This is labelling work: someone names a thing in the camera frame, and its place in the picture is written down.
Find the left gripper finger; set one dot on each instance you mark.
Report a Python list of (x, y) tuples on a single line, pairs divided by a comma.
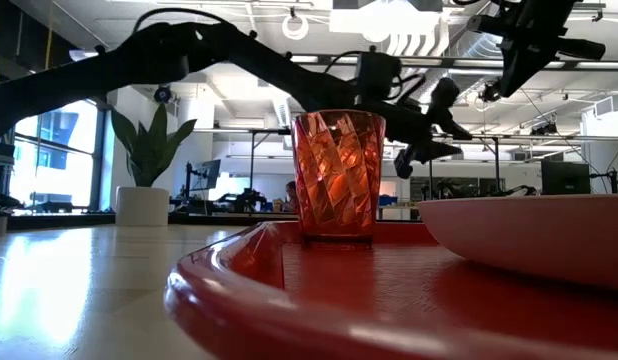
[(436, 151), (451, 129)]

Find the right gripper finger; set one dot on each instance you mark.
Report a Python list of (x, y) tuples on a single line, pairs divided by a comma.
[(507, 65), (526, 62)]

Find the red faceted plastic cup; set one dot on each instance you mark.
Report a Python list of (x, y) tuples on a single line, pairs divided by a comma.
[(339, 175)]

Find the pink round plate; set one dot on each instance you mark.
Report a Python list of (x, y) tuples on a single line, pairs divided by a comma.
[(539, 235)]

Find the black background robot arm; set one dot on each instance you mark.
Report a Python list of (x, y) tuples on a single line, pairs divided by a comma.
[(246, 200), (519, 189)]

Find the small monitor on arm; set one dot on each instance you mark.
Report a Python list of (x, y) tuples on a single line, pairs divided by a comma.
[(207, 174)]

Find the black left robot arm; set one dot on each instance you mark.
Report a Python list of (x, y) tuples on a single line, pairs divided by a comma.
[(139, 55)]

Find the red plastic tray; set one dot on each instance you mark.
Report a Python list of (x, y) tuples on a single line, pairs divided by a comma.
[(339, 300)]

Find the blue storage bin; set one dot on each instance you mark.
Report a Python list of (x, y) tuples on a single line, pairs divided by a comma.
[(387, 200)]

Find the white ribbed ceiling ducts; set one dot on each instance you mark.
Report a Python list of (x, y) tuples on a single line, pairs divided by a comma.
[(424, 40)]

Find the black computer monitor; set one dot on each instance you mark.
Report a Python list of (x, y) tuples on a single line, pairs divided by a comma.
[(564, 177)]

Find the person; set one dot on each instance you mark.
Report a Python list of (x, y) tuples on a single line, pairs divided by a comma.
[(290, 195)]

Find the green snake plant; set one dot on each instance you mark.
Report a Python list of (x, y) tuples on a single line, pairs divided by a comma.
[(151, 150)]

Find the white plant pot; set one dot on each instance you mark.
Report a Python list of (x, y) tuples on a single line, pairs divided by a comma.
[(141, 206)]

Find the long white ceiling lamp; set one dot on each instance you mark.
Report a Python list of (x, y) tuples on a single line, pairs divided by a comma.
[(81, 54)]

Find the large glass window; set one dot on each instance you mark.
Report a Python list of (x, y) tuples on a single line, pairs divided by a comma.
[(64, 170)]

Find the black low ledge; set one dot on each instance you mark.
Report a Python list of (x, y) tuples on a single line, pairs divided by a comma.
[(64, 221)]

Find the black ceiling camera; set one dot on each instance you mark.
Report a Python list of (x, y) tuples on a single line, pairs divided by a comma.
[(490, 92)]

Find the black workstation frame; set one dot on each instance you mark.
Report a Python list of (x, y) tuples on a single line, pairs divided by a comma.
[(496, 165), (252, 160)]

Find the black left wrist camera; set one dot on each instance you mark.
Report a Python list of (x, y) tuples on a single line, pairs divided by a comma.
[(379, 75)]

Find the black dome security camera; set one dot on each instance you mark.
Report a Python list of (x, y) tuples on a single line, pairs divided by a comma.
[(162, 93)]

